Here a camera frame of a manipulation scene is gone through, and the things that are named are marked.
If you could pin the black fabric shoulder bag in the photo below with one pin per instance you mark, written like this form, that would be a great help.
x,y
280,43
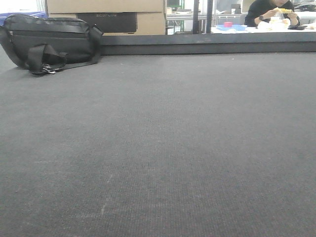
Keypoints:
x,y
46,46

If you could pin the black vertical pole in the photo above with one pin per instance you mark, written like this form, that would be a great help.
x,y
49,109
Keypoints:
x,y
209,14

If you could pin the lower cardboard box black label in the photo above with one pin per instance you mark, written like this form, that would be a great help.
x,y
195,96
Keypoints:
x,y
122,23

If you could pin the red cup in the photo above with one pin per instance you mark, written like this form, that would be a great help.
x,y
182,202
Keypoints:
x,y
228,24

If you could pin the blue tray on table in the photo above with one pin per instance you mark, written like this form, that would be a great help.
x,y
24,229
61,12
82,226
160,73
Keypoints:
x,y
233,27

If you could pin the person in black shirt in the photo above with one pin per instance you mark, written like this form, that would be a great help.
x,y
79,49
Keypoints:
x,y
263,10

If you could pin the upper cardboard box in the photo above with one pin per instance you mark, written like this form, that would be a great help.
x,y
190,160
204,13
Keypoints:
x,y
82,6

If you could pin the black phone on table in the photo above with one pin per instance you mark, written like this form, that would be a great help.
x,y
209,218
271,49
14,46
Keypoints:
x,y
297,27

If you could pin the yellow food item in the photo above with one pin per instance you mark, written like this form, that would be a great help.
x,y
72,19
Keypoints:
x,y
283,10

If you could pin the dark conveyor side rail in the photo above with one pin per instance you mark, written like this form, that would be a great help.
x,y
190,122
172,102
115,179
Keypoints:
x,y
214,43

